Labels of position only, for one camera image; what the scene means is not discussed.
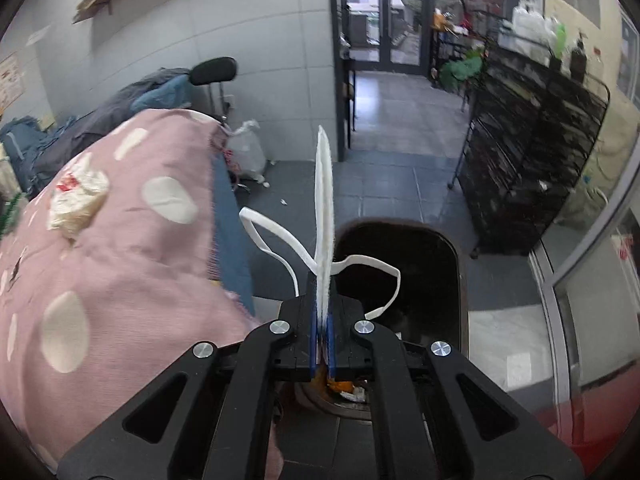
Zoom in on white plastic bottles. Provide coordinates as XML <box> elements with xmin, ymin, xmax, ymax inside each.
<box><xmin>510</xmin><ymin>0</ymin><xmax>556</xmax><ymax>53</ymax></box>

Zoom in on black trash bin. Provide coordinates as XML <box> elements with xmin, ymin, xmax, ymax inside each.
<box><xmin>297</xmin><ymin>217</ymin><xmax>471</xmax><ymax>422</ymax></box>

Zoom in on pink spotted blanket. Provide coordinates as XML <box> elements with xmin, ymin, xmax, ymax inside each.
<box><xmin>0</xmin><ymin>109</ymin><xmax>286</xmax><ymax>480</ymax></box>

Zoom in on black pump bottle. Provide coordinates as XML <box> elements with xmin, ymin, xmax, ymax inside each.
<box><xmin>570</xmin><ymin>32</ymin><xmax>588</xmax><ymax>83</ymax></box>

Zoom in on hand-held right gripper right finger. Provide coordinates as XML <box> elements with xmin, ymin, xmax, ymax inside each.
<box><xmin>326</xmin><ymin>294</ymin><xmax>584</xmax><ymax>480</ymax></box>

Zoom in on black chair headrest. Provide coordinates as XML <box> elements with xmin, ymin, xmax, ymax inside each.
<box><xmin>188</xmin><ymin>57</ymin><xmax>238</xmax><ymax>87</ymax></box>

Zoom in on white paper wall sign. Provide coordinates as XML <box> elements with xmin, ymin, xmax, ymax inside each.
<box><xmin>25</xmin><ymin>24</ymin><xmax>52</xmax><ymax>49</ymax></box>

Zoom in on glass double door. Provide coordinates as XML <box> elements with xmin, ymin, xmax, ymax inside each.
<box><xmin>336</xmin><ymin>0</ymin><xmax>434</xmax><ymax>74</ymax></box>

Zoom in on orange white wrapper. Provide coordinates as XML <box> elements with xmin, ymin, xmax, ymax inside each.
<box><xmin>326</xmin><ymin>379</ymin><xmax>368</xmax><ymax>403</ymax></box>

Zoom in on blue cloth edge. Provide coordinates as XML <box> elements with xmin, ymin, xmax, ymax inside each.
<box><xmin>209</xmin><ymin>152</ymin><xmax>257</xmax><ymax>317</ymax></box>

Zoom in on black wire rack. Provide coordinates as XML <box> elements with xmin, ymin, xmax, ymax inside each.
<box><xmin>451</xmin><ymin>50</ymin><xmax>612</xmax><ymax>259</ymax></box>

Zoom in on red glossy object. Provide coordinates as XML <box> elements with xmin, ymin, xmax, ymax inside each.
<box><xmin>529</xmin><ymin>379</ymin><xmax>632</xmax><ymax>463</ymax></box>

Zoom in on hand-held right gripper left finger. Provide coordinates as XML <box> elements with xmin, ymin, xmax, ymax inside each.
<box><xmin>57</xmin><ymin>280</ymin><xmax>319</xmax><ymax>480</ymax></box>

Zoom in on teal cloth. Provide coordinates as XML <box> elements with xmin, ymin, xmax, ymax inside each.
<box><xmin>131</xmin><ymin>75</ymin><xmax>194</xmax><ymax>112</ymax></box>

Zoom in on white face mask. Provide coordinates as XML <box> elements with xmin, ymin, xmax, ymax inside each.
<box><xmin>239</xmin><ymin>125</ymin><xmax>403</xmax><ymax>363</ymax></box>

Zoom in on crumpled white red-print wrapper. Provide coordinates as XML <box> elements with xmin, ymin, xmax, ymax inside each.
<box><xmin>47</xmin><ymin>152</ymin><xmax>110</xmax><ymax>239</ymax></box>

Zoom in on wall poster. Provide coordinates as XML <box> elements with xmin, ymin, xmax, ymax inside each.
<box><xmin>0</xmin><ymin>52</ymin><xmax>26</xmax><ymax>112</ymax></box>

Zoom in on white plastic bag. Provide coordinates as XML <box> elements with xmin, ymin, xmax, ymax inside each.
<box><xmin>224</xmin><ymin>119</ymin><xmax>269</xmax><ymax>184</ymax></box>

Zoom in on dark grey clothes pile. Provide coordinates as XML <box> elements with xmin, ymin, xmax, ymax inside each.
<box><xmin>30</xmin><ymin>67</ymin><xmax>195</xmax><ymax>197</ymax></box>

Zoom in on green leafy plant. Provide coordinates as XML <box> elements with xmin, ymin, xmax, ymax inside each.
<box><xmin>439</xmin><ymin>49</ymin><xmax>484</xmax><ymax>94</ymax></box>

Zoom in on blue denim pile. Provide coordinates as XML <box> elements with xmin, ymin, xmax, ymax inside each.
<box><xmin>0</xmin><ymin>115</ymin><xmax>77</xmax><ymax>172</ymax></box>

